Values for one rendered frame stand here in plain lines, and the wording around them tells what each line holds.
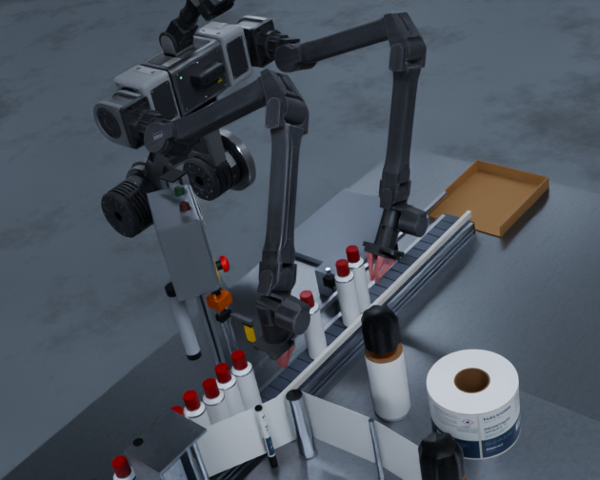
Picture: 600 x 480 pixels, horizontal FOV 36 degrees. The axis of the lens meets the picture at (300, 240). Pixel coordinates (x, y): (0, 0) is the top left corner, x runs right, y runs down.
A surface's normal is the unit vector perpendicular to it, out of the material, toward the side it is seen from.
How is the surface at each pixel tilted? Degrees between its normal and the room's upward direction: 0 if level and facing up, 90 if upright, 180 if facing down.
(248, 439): 90
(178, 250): 90
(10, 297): 0
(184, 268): 90
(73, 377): 0
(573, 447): 0
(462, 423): 90
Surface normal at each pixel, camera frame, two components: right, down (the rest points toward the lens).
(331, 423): -0.57, 0.55
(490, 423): 0.18, 0.54
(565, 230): -0.17, -0.80
